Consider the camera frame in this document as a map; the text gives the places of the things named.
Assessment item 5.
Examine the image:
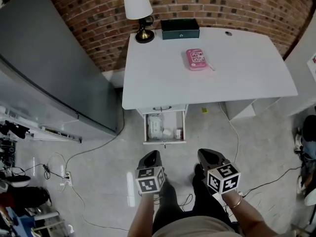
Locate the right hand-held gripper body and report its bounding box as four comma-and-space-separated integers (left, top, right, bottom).
202, 159, 241, 195

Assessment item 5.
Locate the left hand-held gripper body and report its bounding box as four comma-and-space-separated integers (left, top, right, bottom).
135, 165, 165, 195

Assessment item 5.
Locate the white desk drawer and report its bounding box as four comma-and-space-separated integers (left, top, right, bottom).
142, 110, 187, 149
136, 104, 189, 116

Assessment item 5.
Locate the person's left forearm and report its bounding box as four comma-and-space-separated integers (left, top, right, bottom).
128, 193, 158, 237

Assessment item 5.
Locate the person's right forearm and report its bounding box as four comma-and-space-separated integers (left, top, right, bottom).
226, 191, 280, 237

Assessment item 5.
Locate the closed white desk drawer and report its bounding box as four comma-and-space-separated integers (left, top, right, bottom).
136, 104, 189, 116

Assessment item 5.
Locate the flat white power strip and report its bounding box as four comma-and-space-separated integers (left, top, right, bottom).
211, 191, 244, 200

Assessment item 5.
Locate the person's left leg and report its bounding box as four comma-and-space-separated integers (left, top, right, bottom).
154, 177, 185, 235

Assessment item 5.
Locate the person's leg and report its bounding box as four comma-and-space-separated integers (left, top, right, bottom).
154, 177, 185, 235
191, 163, 239, 230

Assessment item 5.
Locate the white wipes packet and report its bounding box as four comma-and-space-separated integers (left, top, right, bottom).
147, 115, 165, 141

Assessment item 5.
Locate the person's right leg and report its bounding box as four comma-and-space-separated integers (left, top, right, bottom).
191, 163, 239, 230

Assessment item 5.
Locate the person's beige top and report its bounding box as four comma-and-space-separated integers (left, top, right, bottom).
151, 215, 244, 237

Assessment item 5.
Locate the white desk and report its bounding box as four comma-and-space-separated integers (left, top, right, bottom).
121, 27, 299, 121

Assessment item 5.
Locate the pink case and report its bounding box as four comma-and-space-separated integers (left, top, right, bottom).
182, 48, 216, 72

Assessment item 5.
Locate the metal stool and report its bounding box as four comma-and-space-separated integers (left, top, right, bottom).
24, 209, 66, 235

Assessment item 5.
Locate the white cabinet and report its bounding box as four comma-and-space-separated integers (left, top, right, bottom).
283, 8, 316, 116

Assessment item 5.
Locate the black bag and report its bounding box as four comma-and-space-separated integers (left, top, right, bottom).
0, 186, 53, 210

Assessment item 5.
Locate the dark green box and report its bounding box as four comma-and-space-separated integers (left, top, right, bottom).
160, 18, 200, 41

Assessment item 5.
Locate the white round object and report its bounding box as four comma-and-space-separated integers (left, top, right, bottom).
5, 175, 32, 188

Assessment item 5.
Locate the grey refrigerator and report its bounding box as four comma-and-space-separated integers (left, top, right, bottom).
0, 0, 119, 138

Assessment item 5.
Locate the table lamp with white shade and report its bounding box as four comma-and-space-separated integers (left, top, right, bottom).
122, 0, 156, 44

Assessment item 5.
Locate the gold bracelet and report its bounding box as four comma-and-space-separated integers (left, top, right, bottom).
229, 195, 244, 210

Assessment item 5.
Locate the white cable from desk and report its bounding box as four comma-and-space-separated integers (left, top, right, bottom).
218, 102, 240, 164

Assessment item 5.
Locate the thin black cable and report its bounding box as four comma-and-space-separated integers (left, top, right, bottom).
181, 193, 194, 211

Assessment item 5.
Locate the grey refrigerator cable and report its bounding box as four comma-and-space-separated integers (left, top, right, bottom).
64, 108, 125, 177

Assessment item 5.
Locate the long black floor cable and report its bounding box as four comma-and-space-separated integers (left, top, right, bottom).
242, 166, 303, 198

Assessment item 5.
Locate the long white floor cable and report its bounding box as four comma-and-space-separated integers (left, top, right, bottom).
71, 185, 129, 232

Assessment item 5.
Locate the white coiled cable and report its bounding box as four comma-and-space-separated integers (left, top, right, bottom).
46, 152, 73, 194

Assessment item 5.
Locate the black cable at power strip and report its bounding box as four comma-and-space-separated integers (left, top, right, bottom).
11, 162, 70, 180

